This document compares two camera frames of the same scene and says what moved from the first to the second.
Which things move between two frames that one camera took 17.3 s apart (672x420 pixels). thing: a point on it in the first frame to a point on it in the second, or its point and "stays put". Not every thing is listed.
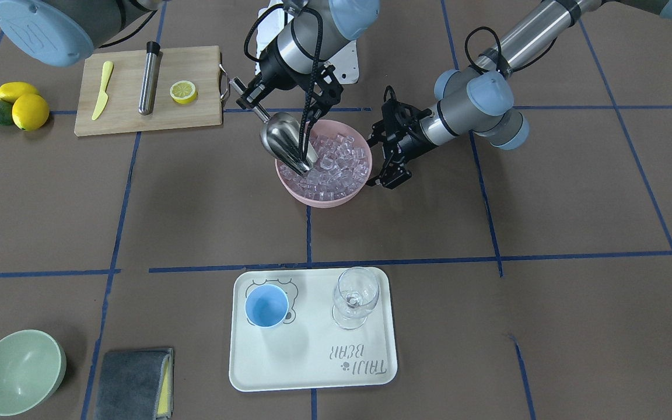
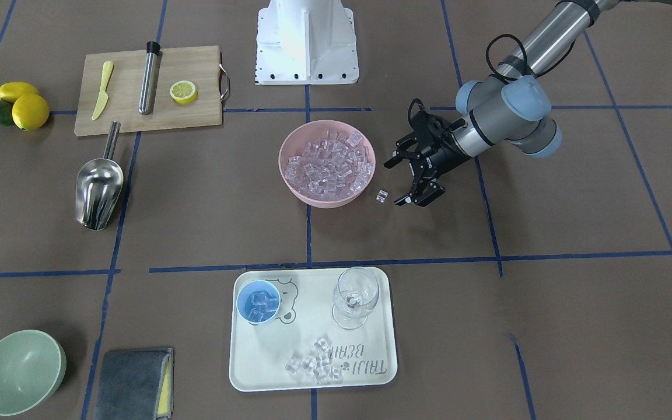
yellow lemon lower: (10, 91) stays put
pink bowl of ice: (344, 165) stays put
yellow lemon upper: (30, 112) stays put
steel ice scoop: (280, 135) to (99, 187)
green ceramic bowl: (19, 371) stays put
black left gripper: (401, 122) to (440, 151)
